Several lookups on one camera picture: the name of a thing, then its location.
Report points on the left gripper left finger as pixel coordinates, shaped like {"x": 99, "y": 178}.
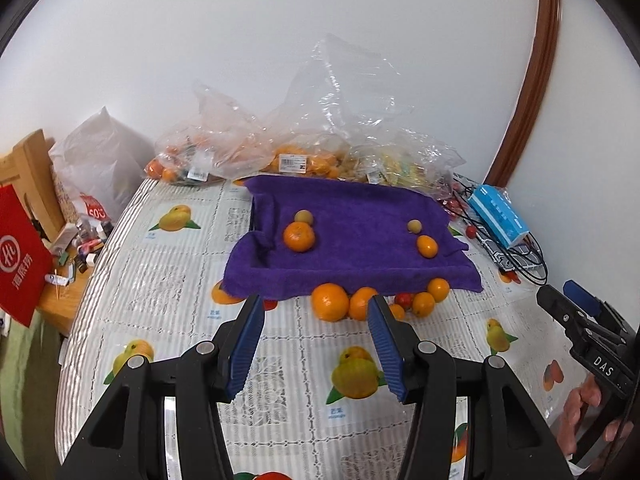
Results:
{"x": 124, "y": 435}

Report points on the clear bag yellow fruit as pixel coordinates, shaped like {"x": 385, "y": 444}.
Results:
{"x": 404, "y": 158}

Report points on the clear bag with tomatoes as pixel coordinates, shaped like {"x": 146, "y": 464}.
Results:
{"x": 222, "y": 141}

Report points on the red paper bag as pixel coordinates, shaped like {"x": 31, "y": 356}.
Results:
{"x": 24, "y": 260}

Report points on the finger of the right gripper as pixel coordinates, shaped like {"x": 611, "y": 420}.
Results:
{"x": 585, "y": 297}
{"x": 563, "y": 310}

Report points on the brown door frame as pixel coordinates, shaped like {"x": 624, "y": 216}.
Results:
{"x": 531, "y": 96}

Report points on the large orange mandarin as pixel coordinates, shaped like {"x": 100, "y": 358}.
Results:
{"x": 299, "y": 236}

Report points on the person's right hand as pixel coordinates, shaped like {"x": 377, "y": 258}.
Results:
{"x": 579, "y": 401}

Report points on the oval orange kumquat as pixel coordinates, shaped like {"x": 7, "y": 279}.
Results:
{"x": 427, "y": 246}

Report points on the blue tissue box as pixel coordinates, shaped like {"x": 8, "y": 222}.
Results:
{"x": 499, "y": 216}

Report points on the cherry tomato near towel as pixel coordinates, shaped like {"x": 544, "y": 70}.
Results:
{"x": 404, "y": 299}

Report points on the round orange kumquat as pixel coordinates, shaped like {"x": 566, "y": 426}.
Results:
{"x": 439, "y": 289}

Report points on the small orange kumquat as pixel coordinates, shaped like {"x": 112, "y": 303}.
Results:
{"x": 423, "y": 304}

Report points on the purple towel on tray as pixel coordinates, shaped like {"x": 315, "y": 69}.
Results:
{"x": 362, "y": 239}

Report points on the small tan longan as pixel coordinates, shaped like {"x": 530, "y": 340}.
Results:
{"x": 414, "y": 226}

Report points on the larger tan longan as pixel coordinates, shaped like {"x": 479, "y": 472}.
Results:
{"x": 304, "y": 216}

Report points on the bag of red dates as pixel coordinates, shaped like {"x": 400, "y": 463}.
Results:
{"x": 455, "y": 207}

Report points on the white plastic bag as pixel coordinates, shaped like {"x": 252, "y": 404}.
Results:
{"x": 101, "y": 165}

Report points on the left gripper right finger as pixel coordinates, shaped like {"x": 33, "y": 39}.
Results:
{"x": 507, "y": 436}

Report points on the clear bag of kumquats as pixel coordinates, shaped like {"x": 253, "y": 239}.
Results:
{"x": 341, "y": 105}

